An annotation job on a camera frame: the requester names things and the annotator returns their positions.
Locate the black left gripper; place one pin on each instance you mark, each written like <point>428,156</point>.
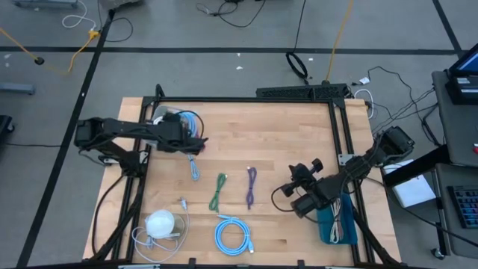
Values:
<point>173,136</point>

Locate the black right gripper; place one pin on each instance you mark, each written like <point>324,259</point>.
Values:
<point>317,187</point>

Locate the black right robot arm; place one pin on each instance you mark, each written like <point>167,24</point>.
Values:
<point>369,158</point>

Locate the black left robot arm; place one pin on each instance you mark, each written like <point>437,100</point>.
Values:
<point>112,129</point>

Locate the white plastic bin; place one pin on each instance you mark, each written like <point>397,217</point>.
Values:
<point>164,112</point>

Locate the round clear base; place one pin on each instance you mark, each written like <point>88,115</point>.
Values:
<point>179,226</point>

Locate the white dome device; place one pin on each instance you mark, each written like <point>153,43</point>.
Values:
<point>160,224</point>

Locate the white paper box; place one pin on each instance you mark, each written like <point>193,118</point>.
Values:
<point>414,190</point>

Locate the black desk bar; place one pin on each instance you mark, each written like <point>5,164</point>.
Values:
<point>414,168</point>

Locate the small white tag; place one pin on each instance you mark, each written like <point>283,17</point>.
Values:
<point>364,80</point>

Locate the yellow plug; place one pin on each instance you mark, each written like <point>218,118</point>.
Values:
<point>93,34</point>

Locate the grey desk with caster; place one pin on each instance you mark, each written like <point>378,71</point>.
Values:
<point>444,224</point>

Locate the black keyboard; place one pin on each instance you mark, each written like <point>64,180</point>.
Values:
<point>465,205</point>

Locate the black round floor plug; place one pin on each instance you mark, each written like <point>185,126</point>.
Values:
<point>39,60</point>

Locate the grey metal floor beam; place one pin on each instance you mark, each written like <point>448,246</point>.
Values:
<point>45,3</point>
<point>16,88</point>

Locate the black equipment box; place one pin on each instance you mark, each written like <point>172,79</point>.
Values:
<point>463,91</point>

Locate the laptop screen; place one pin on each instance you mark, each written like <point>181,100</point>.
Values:
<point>468,61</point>

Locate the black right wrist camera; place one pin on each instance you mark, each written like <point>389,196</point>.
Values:
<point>316,164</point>

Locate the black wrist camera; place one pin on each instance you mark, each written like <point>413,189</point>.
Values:
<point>316,164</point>
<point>172,119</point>

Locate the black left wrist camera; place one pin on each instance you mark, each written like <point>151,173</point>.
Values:
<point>172,119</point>

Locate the black aluminium table frame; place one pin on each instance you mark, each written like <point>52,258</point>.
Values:
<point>242,99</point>

